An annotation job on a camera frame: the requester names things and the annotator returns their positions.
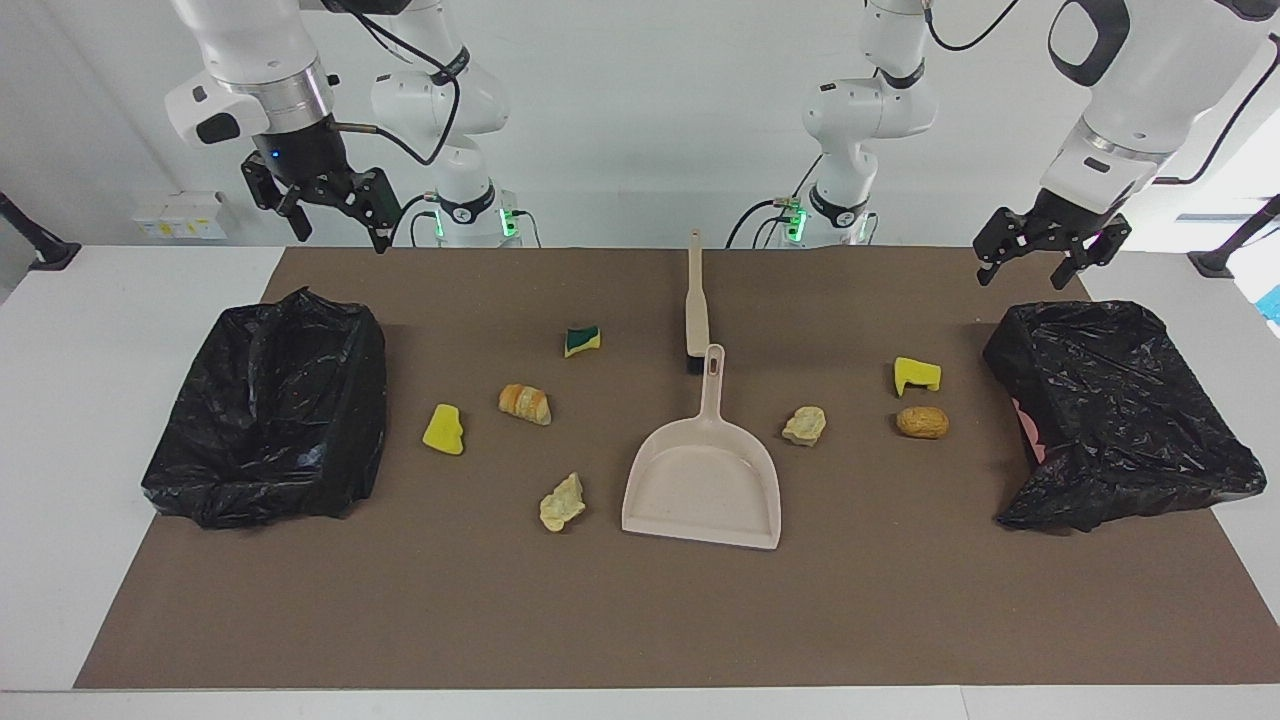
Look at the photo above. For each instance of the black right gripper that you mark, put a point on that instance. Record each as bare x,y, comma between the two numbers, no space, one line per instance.
300,160

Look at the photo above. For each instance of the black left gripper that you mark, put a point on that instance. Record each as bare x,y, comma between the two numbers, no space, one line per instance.
1060,225

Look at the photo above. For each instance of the notched yellow sponge piece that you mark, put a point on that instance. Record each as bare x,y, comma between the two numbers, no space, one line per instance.
915,376

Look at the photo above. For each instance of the brown fried nugget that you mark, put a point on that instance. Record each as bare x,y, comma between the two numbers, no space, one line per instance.
921,422

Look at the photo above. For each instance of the plain yellow sponge piece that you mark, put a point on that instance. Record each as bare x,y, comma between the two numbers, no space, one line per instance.
443,430

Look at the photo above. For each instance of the orange striped bread piece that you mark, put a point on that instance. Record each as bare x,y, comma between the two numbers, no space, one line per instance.
525,404

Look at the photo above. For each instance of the green and yellow sponge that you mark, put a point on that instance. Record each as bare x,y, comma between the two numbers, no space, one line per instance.
582,341

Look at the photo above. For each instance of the pale trash piece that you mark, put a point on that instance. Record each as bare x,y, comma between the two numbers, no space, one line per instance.
561,503
805,426

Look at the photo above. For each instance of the beige brush with black bristles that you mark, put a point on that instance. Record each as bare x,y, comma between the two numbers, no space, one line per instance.
696,310

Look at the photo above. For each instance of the beige plastic dustpan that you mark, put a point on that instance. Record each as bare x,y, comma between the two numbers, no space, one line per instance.
705,485

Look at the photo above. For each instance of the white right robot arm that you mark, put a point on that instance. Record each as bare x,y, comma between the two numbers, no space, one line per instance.
260,40

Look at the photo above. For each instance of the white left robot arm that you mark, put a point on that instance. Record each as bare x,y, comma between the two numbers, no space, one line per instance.
1150,70

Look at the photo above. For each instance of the left black trash bag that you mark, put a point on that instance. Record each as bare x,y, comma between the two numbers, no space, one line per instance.
1120,410

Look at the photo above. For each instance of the black trash bag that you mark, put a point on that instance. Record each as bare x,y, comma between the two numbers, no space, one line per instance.
270,420
1120,410

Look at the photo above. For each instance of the right black trash bag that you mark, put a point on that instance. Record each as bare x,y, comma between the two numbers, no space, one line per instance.
270,420

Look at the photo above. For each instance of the black clamp stand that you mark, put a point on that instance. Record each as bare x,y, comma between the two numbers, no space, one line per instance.
1215,263
50,255

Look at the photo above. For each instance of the blue object at table edge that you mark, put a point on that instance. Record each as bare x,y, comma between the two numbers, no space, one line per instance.
1273,305

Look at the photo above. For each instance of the brown table mat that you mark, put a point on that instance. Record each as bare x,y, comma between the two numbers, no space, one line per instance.
640,610

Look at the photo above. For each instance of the white wall socket box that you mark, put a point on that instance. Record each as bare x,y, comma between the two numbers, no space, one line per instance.
180,216

